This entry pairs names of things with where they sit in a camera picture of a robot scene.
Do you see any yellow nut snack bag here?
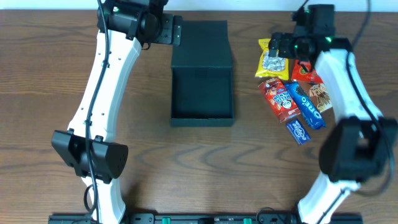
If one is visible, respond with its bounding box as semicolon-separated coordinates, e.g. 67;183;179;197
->
255;39;289;80

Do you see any red snack bag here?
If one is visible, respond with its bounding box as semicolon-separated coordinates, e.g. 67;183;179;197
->
292;60;323;84

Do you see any red Hello Panda box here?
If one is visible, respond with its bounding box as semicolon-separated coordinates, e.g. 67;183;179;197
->
258;78;301;122

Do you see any brown Pocky box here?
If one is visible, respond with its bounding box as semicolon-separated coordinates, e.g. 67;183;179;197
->
298;81;332;113

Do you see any black gift box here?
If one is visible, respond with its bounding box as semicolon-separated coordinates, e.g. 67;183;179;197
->
170;21;234;127

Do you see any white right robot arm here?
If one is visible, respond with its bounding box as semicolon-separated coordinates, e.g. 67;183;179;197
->
269;3;397;223

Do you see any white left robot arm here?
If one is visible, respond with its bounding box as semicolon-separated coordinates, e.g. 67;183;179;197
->
49;0;181;223

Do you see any blue Oreo cookie pack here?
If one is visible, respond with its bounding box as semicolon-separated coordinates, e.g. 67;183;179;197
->
285;82;326;129

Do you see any blue Eclipse gum pack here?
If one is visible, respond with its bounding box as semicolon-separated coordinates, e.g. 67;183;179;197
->
286;119;311;145

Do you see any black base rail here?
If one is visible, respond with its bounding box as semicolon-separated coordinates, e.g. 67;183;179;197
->
48;213;364;224

